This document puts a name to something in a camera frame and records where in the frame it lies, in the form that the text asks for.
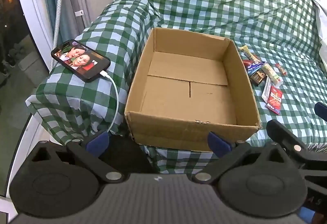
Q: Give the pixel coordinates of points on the white wall clip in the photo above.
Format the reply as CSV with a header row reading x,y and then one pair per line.
x,y
79,12

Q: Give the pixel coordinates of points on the red snack packet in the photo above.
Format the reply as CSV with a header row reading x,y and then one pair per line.
x,y
274,100

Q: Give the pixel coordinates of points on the long white sachet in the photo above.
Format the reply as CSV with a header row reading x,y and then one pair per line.
x,y
265,91

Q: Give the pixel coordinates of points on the cardboard box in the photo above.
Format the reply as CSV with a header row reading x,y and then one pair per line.
x,y
184,81

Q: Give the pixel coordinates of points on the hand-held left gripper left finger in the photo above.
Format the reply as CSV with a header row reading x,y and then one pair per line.
x,y
98,143

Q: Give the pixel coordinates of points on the purple snack bar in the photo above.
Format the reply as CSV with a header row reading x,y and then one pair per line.
x,y
254,65

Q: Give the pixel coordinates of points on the brown chocolate biscuit pack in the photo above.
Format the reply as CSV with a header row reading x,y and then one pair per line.
x,y
258,77

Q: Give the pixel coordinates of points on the black smartphone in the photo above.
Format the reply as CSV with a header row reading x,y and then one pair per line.
x,y
79,59

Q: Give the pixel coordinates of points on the thin red snack stick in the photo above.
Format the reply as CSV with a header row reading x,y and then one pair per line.
x,y
245,62

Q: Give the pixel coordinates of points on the small red candy bar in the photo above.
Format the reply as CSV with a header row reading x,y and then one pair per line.
x,y
281,69

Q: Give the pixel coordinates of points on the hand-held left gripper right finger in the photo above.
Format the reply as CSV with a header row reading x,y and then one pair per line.
x,y
218,144

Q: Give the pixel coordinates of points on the white cloth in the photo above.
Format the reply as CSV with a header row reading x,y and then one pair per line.
x,y
323,22

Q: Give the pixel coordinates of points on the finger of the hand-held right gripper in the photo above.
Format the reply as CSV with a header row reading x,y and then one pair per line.
x,y
288,137
322,110

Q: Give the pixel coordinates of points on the clear peanut pack green label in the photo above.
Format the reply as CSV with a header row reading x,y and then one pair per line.
x,y
270,73

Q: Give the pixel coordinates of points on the cream snack bar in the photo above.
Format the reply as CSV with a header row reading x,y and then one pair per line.
x,y
245,50

